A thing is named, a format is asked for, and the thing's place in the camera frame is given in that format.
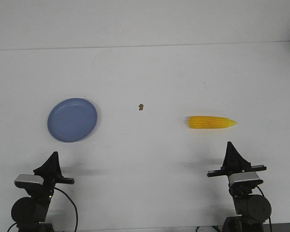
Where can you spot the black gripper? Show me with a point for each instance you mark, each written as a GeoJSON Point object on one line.
{"type": "Point", "coordinates": [43, 188]}
{"type": "Point", "coordinates": [241, 183]}

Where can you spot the blue round plate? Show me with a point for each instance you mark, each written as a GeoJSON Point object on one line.
{"type": "Point", "coordinates": [72, 120]}

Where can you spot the yellow corn cob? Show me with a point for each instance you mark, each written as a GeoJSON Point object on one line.
{"type": "Point", "coordinates": [210, 122]}

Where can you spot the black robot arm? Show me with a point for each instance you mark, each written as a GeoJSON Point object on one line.
{"type": "Point", "coordinates": [252, 210]}
{"type": "Point", "coordinates": [29, 213]}

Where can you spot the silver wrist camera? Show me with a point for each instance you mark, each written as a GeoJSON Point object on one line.
{"type": "Point", "coordinates": [26, 181]}
{"type": "Point", "coordinates": [243, 177]}

